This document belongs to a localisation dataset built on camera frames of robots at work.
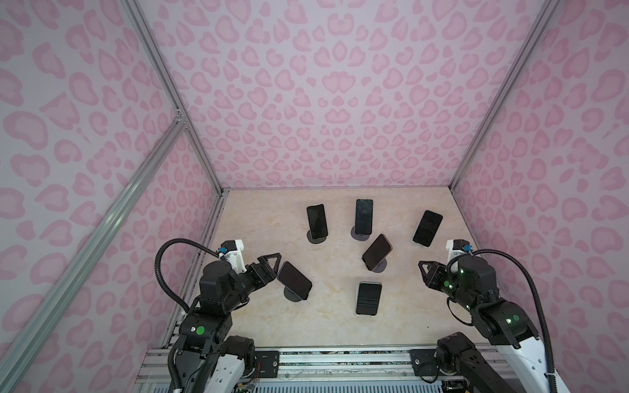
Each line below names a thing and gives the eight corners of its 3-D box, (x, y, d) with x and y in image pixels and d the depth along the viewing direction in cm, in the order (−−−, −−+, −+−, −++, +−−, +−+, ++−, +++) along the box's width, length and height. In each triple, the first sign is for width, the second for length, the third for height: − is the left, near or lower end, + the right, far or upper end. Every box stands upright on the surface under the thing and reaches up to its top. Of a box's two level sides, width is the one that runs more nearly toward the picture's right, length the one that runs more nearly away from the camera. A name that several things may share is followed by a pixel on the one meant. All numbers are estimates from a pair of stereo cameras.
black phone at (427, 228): (411, 243, 103) (420, 225, 93) (416, 228, 108) (425, 209, 98) (428, 250, 101) (439, 232, 91) (432, 233, 106) (443, 215, 96)
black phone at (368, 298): (356, 316, 84) (360, 301, 73) (354, 299, 88) (358, 282, 77) (376, 316, 84) (384, 301, 73) (374, 298, 88) (381, 281, 77)
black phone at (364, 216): (355, 239, 104) (358, 219, 93) (353, 220, 110) (356, 199, 99) (371, 239, 104) (376, 219, 93) (368, 220, 110) (372, 199, 99)
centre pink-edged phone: (370, 275, 93) (376, 255, 82) (361, 260, 97) (366, 239, 86) (386, 268, 95) (394, 248, 83) (377, 254, 99) (383, 233, 88)
